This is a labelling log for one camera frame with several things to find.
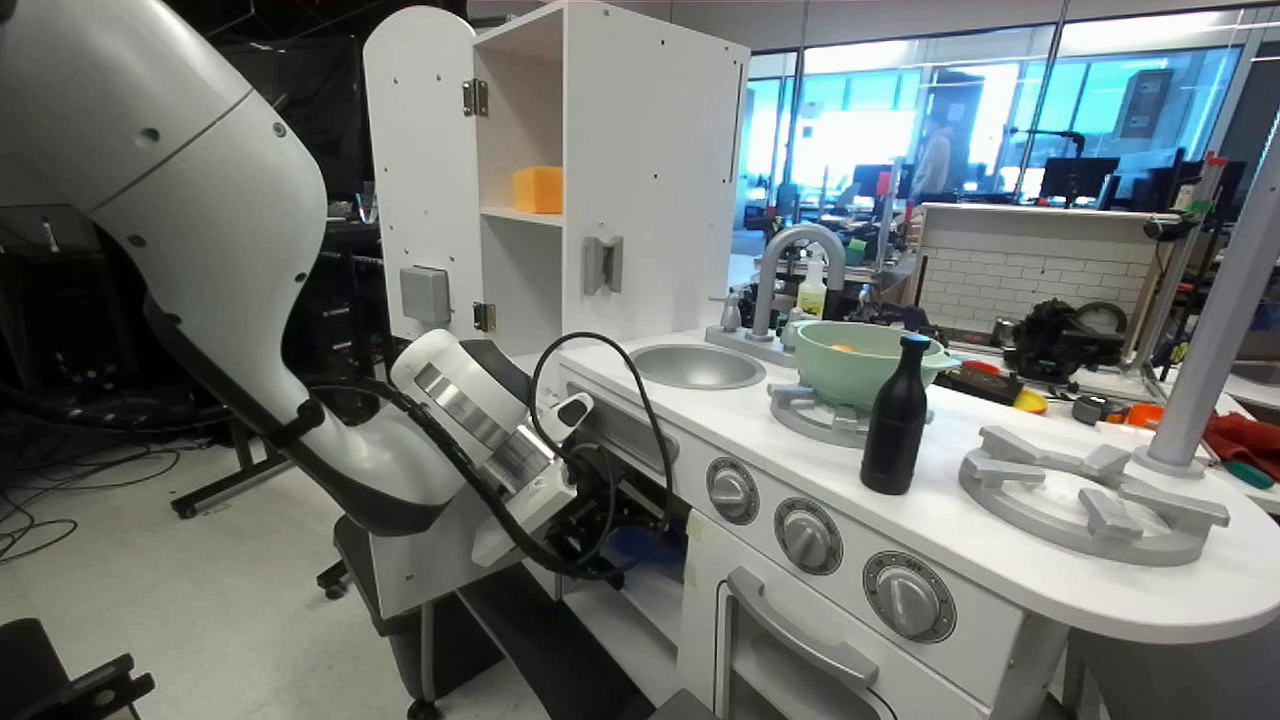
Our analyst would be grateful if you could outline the white toy kitchen cabinet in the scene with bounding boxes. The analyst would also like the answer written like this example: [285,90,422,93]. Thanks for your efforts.
[471,0,1280,720]

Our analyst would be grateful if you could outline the gray metal pole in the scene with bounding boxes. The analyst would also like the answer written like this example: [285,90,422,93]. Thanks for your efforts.
[1135,114,1280,479]

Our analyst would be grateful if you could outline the gray bare burner grate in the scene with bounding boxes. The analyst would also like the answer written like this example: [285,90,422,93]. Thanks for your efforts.
[957,426,1231,573]

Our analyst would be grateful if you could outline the gray burner grate under bowl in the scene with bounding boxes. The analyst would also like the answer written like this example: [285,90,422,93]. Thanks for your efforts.
[763,381,874,451]

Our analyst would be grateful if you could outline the black bottle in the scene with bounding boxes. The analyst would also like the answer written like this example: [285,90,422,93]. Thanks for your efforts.
[856,332,932,499]

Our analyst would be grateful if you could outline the white brick pattern partition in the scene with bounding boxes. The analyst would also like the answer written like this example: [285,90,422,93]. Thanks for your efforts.
[916,202,1184,337]

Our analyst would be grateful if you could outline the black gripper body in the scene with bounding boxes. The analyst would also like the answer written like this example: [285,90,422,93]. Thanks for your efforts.
[556,446,643,575]

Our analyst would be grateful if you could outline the light green bowl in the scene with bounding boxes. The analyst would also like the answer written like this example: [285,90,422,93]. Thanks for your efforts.
[780,318,963,416]

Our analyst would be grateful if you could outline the small yellow soap dispenser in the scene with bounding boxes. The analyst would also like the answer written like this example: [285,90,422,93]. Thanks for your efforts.
[796,252,832,320]

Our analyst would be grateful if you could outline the black bag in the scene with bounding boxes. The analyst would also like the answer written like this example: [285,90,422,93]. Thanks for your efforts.
[998,297,1135,390]

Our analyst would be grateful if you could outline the gray office chair under kitchen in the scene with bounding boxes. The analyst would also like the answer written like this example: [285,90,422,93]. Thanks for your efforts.
[316,534,643,720]

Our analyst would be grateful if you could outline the white oven door gray handle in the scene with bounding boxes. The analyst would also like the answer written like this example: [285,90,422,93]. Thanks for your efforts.
[675,522,942,720]

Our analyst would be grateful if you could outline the gray toy phone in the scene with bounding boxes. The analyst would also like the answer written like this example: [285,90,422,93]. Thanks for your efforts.
[578,231,627,302]

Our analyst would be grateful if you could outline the gray toy faucet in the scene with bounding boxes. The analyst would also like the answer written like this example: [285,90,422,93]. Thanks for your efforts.
[750,221,853,343]

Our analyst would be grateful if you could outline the dark monitor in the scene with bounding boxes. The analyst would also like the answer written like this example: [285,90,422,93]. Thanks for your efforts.
[252,0,384,204]

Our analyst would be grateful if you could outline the red cloth item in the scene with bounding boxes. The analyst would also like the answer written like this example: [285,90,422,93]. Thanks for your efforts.
[1197,409,1280,487]

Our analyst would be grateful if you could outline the black and yellow tool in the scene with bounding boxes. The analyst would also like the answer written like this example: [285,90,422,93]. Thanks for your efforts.
[937,357,1054,416]

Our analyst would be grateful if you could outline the tall white cabinet door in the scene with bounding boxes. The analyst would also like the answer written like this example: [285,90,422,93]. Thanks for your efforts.
[359,3,490,343]

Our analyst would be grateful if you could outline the orange sponge block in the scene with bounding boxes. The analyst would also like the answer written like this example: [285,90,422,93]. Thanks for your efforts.
[508,164,566,221]

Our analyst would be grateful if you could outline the gray stove knob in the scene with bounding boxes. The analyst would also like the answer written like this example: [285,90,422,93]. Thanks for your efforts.
[858,548,958,649]
[770,496,848,580]
[703,458,763,528]

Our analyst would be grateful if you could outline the black floor cables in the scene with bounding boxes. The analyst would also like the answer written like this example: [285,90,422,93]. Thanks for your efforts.
[0,446,185,564]

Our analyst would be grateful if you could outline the black desk stand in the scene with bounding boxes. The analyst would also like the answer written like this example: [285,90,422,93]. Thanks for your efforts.
[168,432,303,525]

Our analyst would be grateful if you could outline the black chair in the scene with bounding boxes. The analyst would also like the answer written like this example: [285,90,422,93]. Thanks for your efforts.
[0,612,158,720]

